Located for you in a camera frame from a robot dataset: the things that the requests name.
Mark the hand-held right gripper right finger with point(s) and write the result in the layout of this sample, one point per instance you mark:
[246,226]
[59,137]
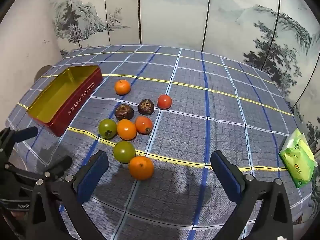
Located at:
[225,177]

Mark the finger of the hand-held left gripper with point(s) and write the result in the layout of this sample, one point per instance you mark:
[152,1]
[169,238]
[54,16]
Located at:
[60,165]
[25,133]

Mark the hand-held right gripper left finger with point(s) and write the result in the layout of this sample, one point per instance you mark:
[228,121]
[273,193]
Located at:
[92,177]

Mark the green tomato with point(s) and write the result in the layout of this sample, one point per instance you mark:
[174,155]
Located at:
[107,128]
[124,151]

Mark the red and gold tin box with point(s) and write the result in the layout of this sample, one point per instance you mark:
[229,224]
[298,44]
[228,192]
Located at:
[50,100]

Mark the orange mandarin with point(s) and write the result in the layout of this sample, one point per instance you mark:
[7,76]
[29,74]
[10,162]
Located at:
[141,167]
[122,87]

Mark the orange tomato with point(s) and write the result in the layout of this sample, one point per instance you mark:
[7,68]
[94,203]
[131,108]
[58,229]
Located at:
[126,129]

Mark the brown wrinkled passion fruit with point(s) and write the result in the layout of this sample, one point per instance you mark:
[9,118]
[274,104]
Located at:
[124,112]
[146,106]

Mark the orange-red tomato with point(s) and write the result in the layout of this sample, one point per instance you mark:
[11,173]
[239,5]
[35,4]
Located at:
[144,125]

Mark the red tomato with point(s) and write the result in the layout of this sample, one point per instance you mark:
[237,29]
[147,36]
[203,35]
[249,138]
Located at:
[164,101]

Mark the blue checked tablecloth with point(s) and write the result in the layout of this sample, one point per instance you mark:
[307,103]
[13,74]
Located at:
[190,130]

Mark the round brown stool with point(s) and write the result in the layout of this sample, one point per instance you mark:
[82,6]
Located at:
[41,73]

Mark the green tissue packet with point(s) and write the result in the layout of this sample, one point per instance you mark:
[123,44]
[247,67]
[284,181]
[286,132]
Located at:
[297,160]

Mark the painted landscape folding screen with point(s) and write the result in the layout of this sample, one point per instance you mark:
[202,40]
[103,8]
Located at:
[175,17]

